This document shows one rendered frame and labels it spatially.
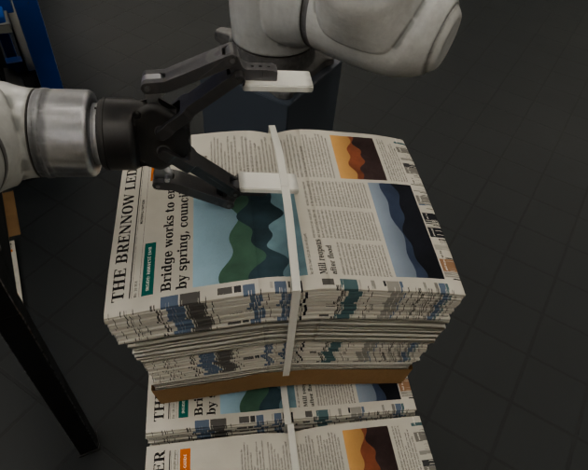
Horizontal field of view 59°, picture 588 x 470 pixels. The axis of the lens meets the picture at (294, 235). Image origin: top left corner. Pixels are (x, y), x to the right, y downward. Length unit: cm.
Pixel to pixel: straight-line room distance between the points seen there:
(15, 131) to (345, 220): 36
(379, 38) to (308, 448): 57
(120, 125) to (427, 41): 45
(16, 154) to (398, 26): 51
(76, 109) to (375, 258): 35
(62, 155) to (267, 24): 48
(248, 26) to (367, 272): 52
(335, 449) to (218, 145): 43
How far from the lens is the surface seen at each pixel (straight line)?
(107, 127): 55
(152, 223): 65
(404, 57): 81
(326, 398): 77
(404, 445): 77
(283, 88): 53
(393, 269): 60
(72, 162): 56
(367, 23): 78
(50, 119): 55
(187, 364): 68
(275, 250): 59
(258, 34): 95
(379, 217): 65
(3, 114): 55
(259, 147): 72
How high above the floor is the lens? 152
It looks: 47 degrees down
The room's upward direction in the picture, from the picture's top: 5 degrees clockwise
